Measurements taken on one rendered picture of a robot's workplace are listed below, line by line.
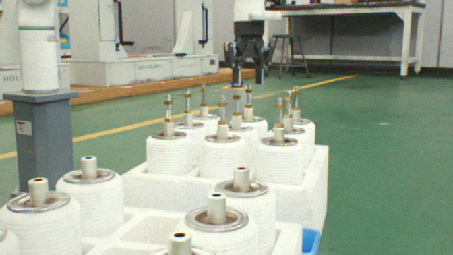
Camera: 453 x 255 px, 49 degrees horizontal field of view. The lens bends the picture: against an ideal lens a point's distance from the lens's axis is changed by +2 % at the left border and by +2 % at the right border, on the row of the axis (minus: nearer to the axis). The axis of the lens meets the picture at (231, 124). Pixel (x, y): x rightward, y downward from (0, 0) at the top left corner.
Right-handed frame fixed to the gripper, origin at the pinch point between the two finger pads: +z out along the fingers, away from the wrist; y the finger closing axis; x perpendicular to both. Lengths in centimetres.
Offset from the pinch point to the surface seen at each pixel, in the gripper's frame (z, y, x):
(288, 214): 22.3, 14.8, 31.3
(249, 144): 12.9, 9.0, 12.1
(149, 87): 30, -99, -254
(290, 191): 17.6, 14.6, 31.5
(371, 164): 35, -67, -14
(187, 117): 7.8, 17.3, -1.0
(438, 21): -23, -426, -217
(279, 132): 8.0, 11.6, 24.8
